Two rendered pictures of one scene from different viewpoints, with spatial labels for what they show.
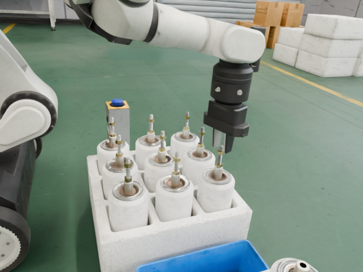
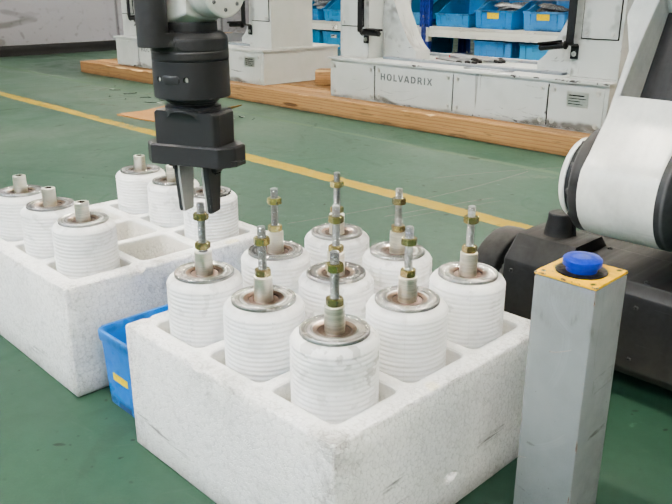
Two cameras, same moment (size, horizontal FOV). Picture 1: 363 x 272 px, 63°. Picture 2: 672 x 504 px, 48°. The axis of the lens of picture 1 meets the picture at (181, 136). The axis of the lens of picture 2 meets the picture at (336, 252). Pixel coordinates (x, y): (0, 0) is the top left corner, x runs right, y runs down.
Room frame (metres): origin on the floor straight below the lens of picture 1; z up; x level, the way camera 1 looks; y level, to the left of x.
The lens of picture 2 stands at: (1.55, -0.29, 0.60)
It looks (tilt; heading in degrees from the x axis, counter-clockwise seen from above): 20 degrees down; 158
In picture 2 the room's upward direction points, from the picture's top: straight up
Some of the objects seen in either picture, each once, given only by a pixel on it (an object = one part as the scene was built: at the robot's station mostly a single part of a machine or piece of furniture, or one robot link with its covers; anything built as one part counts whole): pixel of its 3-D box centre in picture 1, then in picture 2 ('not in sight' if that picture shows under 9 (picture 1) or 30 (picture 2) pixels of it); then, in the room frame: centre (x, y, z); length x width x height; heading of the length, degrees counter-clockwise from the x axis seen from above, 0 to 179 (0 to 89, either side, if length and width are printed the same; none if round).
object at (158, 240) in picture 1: (159, 204); (335, 385); (0.72, 0.05, 0.09); 0.39 x 0.39 x 0.18; 22
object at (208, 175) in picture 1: (217, 176); (204, 272); (0.66, -0.10, 0.25); 0.08 x 0.08 x 0.01
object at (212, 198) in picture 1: (213, 203); (208, 337); (0.66, -0.10, 0.16); 0.10 x 0.10 x 0.18
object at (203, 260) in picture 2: (217, 172); (203, 263); (0.66, -0.10, 0.26); 0.02 x 0.02 x 0.03
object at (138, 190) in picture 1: (128, 190); (336, 232); (0.57, 0.12, 0.25); 0.08 x 0.08 x 0.01
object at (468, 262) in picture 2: (113, 141); (468, 264); (0.79, 0.21, 0.26); 0.02 x 0.02 x 0.03
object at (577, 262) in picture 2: (117, 102); (582, 265); (0.96, 0.23, 0.32); 0.04 x 0.04 x 0.02
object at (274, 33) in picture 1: (274, 36); not in sight; (4.54, -1.24, 0.15); 0.30 x 0.24 x 0.30; 22
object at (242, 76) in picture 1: (237, 53); (184, 9); (0.67, -0.11, 0.57); 0.11 x 0.11 x 0.11; 30
